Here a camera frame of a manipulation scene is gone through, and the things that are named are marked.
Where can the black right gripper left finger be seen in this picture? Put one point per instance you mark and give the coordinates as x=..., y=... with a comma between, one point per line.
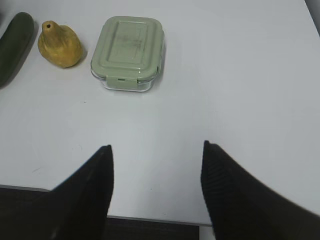
x=74, y=210

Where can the yellow pear shaped fruit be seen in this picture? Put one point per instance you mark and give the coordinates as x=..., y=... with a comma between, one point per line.
x=59, y=44

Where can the dark green cucumber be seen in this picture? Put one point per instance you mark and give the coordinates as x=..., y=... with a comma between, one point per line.
x=14, y=43

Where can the green lidded glass container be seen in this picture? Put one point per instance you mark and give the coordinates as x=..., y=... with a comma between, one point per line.
x=129, y=53

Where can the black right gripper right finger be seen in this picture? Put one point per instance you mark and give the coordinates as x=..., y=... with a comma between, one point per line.
x=241, y=207

